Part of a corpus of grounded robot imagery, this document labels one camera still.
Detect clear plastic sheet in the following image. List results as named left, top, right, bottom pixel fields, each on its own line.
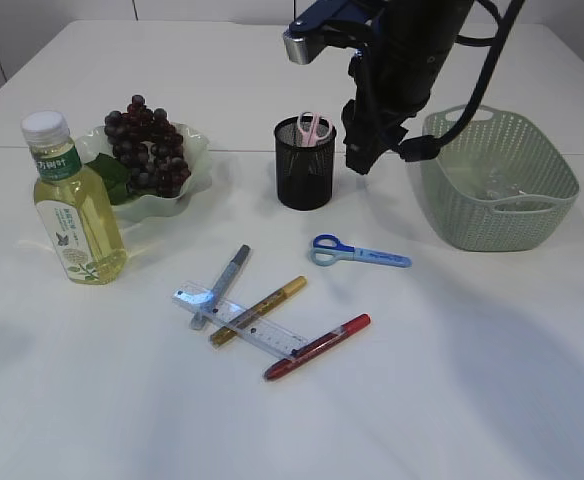
left=476, top=168, right=525, bottom=200

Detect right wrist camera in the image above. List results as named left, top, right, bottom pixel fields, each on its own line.
left=282, top=0, right=389, bottom=65

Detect purple artificial grape bunch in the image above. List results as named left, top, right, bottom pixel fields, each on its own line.
left=88, top=94, right=191, bottom=205

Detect gold marker pen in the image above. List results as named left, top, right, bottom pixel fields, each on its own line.
left=209, top=276, right=307, bottom=348

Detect blue scissors with cover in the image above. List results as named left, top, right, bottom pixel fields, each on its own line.
left=309, top=234, right=412, bottom=268

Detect silver marker pen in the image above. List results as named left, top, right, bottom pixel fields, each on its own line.
left=189, top=244, right=251, bottom=330

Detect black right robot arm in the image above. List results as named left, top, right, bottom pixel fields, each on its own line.
left=342, top=1, right=472, bottom=175

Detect black mesh pen holder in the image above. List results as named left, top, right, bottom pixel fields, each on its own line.
left=274, top=114, right=336, bottom=211

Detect pink scissors with purple cover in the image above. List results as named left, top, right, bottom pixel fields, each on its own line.
left=296, top=111, right=333, bottom=148

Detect clear plastic ruler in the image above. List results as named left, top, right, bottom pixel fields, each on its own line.
left=172, top=276, right=308, bottom=359

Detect pale green woven basket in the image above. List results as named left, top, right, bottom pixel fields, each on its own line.
left=420, top=106, right=580, bottom=252

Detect yellow tea bottle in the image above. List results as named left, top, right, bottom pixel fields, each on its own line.
left=21, top=110, right=127, bottom=285

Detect pale green wavy glass plate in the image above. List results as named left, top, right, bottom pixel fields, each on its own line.
left=75, top=123, right=211, bottom=223

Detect red marker pen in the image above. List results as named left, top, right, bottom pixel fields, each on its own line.
left=263, top=314, right=371, bottom=381

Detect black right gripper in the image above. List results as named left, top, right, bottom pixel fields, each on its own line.
left=341, top=99, right=440, bottom=175

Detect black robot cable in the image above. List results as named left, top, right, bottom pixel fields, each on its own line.
left=436, top=0, right=526, bottom=151

